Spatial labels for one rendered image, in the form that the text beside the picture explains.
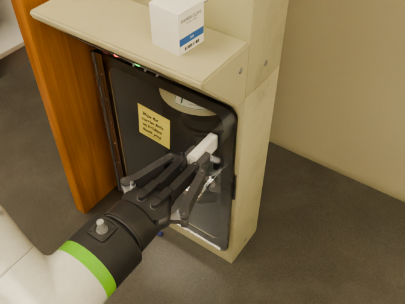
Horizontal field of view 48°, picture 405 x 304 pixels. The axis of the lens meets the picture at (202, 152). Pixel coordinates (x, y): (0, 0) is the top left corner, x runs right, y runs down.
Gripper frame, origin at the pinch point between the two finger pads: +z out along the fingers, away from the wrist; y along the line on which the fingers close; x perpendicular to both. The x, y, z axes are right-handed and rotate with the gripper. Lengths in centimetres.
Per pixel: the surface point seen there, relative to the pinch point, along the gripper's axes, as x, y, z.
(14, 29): 39, 121, 45
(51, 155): 37, 55, 5
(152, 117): 1.9, 13.9, 3.6
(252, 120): -3.6, -4.7, 7.7
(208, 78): -19.7, -4.5, -5.1
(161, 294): 37.0, 3.6, -9.9
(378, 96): 12, -16, 48
